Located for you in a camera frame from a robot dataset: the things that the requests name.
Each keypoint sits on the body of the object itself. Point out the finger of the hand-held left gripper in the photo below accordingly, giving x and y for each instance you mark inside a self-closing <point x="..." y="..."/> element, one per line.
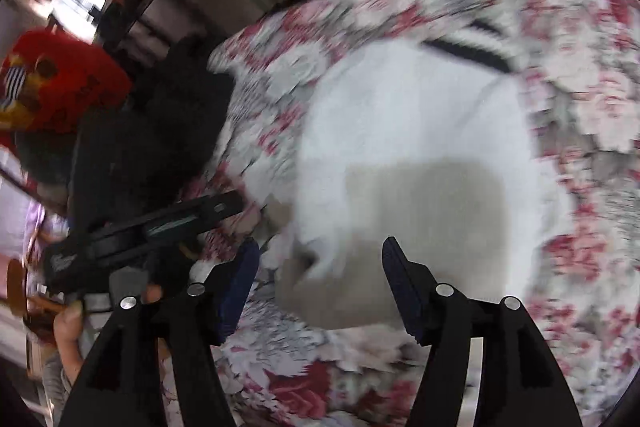
<point x="222" y="206"/>

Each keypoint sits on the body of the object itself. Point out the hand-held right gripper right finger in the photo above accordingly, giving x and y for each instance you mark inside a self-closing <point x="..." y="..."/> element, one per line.
<point x="404" y="282"/>

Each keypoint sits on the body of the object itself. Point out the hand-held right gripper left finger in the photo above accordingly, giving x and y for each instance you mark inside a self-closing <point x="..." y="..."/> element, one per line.
<point x="239" y="279"/>

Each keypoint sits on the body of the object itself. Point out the white sock with grey heel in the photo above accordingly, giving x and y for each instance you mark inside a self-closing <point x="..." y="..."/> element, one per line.
<point x="410" y="117"/>

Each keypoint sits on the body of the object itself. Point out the person's left hand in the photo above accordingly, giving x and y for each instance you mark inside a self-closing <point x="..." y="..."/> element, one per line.
<point x="67" y="332"/>

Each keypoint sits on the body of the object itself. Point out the black cloth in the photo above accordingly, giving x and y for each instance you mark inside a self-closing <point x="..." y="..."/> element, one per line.
<point x="165" y="132"/>

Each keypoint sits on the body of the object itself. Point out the brown wooden object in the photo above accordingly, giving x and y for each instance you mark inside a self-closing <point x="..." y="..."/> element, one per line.
<point x="25" y="297"/>

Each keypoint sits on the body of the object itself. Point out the red cloth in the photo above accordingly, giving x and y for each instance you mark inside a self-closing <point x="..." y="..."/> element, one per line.
<point x="65" y="77"/>

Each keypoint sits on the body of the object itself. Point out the red floral blanket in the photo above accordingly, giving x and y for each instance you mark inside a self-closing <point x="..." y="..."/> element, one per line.
<point x="590" y="107"/>

